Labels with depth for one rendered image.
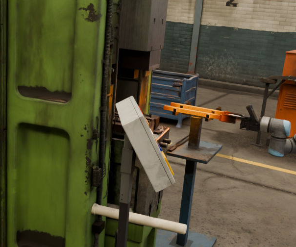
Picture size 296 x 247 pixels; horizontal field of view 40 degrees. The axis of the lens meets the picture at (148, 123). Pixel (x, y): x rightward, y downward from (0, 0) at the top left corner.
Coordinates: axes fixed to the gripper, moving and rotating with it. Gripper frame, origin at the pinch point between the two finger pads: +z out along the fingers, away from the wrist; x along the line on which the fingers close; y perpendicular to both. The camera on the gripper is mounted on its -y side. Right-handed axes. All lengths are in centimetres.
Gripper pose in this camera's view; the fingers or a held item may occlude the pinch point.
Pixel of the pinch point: (229, 114)
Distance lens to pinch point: 256.2
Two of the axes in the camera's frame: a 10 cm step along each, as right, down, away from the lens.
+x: 4.3, -1.9, 8.8
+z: -9.0, -1.9, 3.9
